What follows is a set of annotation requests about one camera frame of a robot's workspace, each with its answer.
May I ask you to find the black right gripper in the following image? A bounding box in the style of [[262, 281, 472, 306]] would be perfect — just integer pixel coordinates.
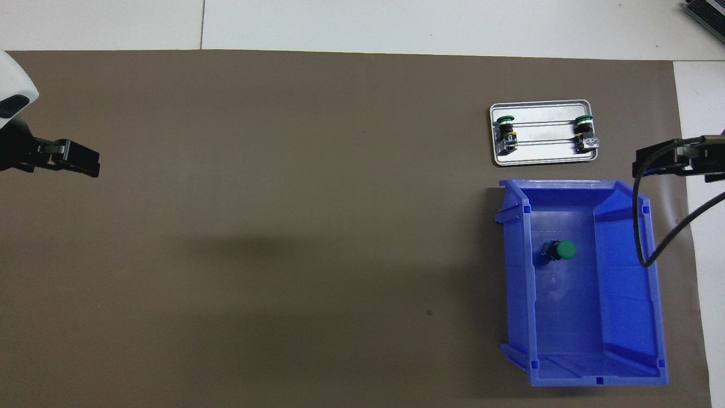
[[632, 130, 725, 184]]

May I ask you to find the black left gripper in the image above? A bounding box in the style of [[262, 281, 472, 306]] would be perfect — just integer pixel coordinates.
[[0, 121, 101, 179]]

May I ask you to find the green push button switch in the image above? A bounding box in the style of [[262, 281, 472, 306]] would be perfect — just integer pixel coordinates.
[[572, 113, 600, 155], [494, 113, 521, 155], [538, 239, 578, 267]]

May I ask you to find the grey metal tray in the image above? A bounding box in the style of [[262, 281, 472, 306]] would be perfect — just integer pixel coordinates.
[[489, 100, 600, 167]]

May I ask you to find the grey ribbed device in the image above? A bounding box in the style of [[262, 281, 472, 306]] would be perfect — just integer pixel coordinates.
[[683, 0, 725, 29]]

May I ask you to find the blue plastic storage bin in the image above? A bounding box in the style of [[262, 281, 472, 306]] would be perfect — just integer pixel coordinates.
[[494, 178, 669, 387]]

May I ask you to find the brown table mat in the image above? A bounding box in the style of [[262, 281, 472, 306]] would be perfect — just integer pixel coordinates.
[[0, 50, 713, 408]]

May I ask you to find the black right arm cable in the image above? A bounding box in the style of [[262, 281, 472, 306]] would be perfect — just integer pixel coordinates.
[[632, 135, 725, 268]]

